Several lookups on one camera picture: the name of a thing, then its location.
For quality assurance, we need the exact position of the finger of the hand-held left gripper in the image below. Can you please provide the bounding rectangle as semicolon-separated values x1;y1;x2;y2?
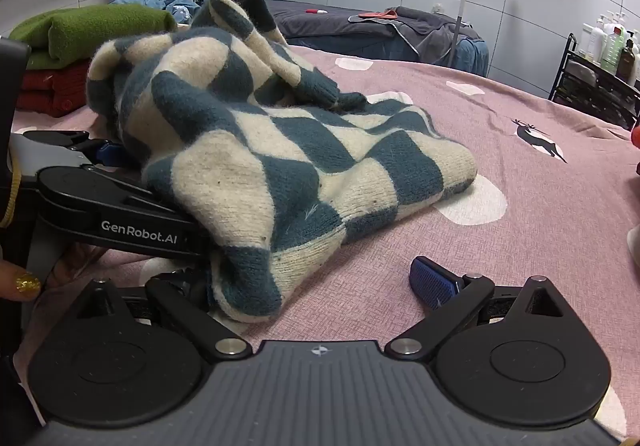
22;130;128;167
37;165;212;261

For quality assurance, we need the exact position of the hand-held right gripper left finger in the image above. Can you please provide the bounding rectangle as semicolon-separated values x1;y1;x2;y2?
75;271;253;359

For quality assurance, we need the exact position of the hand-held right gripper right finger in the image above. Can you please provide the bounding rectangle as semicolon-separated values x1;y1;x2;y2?
385;256;568;359

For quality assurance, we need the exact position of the teal cream checkered sweater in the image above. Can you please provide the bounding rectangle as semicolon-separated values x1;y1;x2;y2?
85;0;478;324

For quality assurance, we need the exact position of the person's left hand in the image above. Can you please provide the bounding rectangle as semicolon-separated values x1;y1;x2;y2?
0;245;108;301

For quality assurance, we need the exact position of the folded red sweater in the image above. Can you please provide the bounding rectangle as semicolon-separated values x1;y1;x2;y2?
17;60;98;119

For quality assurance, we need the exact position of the folded green sweater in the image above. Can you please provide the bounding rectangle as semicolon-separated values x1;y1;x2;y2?
9;4;178;71

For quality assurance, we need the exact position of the white object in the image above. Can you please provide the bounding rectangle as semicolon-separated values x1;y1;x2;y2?
626;223;640;269

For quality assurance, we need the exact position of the dark grey massage bed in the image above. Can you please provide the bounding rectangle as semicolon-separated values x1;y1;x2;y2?
262;0;491;76

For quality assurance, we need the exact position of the black trolley rack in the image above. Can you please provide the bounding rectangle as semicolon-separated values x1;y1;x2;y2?
547;33;640;131

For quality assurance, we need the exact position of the grey towel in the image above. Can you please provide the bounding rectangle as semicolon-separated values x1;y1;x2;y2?
387;6;476;64

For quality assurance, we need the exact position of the red cloth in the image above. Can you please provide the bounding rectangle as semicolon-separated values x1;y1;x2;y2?
357;8;401;21

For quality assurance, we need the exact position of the row of bottles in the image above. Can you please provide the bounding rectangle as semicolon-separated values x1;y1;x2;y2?
582;10;640;86

